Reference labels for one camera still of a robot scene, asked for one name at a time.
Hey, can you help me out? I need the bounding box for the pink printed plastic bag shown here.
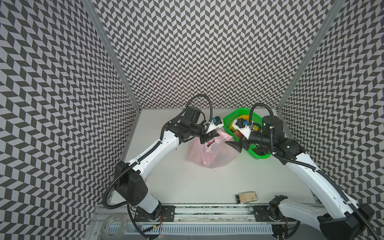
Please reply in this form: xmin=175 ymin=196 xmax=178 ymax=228
xmin=187 ymin=129 xmax=238 ymax=169

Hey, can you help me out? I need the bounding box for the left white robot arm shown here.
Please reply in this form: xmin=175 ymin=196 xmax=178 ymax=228
xmin=102 ymin=107 xmax=224 ymax=219

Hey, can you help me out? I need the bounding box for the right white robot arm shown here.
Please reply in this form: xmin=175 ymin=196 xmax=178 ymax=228
xmin=227 ymin=116 xmax=380 ymax=240

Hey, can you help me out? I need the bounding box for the green plastic basket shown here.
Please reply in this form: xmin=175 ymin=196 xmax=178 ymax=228
xmin=223 ymin=108 xmax=271 ymax=159

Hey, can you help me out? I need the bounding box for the tan sponge in wrapper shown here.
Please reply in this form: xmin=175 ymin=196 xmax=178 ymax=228
xmin=236 ymin=192 xmax=258 ymax=204

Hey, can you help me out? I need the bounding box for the clear tape roll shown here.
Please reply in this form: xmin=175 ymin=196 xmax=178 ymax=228
xmin=101 ymin=214 xmax=128 ymax=240

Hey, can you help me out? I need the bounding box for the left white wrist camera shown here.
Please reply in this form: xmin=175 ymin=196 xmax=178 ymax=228
xmin=206 ymin=116 xmax=224 ymax=133

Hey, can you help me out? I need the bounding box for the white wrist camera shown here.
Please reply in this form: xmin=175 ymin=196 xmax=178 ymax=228
xmin=232 ymin=118 xmax=254 ymax=140
xmin=206 ymin=116 xmax=224 ymax=133

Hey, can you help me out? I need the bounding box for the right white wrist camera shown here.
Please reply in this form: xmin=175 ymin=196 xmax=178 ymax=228
xmin=232 ymin=118 xmax=254 ymax=140

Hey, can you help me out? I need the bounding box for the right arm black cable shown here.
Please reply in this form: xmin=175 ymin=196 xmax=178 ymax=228
xmin=248 ymin=102 xmax=275 ymax=124

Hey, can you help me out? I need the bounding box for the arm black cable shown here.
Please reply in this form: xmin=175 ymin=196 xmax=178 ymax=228
xmin=248 ymin=102 xmax=275 ymax=124
xmin=184 ymin=93 xmax=214 ymax=127

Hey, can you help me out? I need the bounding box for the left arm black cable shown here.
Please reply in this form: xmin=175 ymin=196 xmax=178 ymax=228
xmin=184 ymin=93 xmax=214 ymax=127

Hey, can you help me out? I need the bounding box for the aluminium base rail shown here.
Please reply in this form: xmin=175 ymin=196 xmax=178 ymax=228
xmin=83 ymin=204 xmax=308 ymax=240

